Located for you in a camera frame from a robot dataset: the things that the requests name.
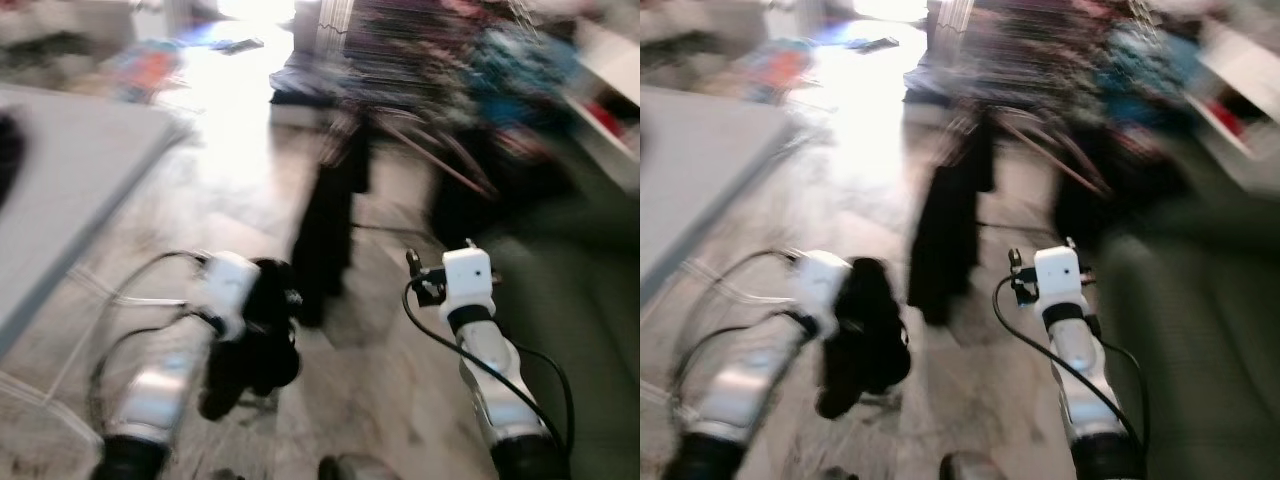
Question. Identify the pale lilac plastic hanger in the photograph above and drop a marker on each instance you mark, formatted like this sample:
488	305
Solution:
1050	160
440	160

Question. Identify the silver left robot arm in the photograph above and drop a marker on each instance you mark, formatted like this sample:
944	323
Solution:
740	395
160	390

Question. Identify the dark navy garment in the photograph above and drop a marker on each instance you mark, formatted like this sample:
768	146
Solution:
1090	210
470	210

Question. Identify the black shirt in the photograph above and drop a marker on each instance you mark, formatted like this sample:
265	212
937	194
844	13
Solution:
330	230
945	230

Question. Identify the grey-green sofa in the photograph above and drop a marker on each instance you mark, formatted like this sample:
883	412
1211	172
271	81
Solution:
1200	330
580	330

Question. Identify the black metal drying rack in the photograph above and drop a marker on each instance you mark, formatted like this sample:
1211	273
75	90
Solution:
420	60
1040	60

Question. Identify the red cloth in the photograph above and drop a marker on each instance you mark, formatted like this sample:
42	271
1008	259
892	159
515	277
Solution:
605	118
1237	118

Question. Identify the black garment on floor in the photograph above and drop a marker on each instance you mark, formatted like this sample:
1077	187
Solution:
238	46
872	46

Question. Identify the white folding table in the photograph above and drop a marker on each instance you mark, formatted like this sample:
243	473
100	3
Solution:
700	170
80	170

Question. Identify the colourful baby bouncer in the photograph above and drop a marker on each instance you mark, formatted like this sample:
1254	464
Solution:
780	70
150	70

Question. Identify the blue floor mat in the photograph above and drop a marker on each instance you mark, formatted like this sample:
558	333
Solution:
200	35

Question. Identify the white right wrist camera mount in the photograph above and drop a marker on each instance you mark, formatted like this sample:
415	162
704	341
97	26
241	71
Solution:
1058	275
468	275

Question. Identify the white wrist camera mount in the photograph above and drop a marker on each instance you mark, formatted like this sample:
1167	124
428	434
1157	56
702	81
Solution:
1058	275
228	285
468	275
822	285

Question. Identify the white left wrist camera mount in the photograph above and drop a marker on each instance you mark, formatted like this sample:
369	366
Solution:
228	285
822	285

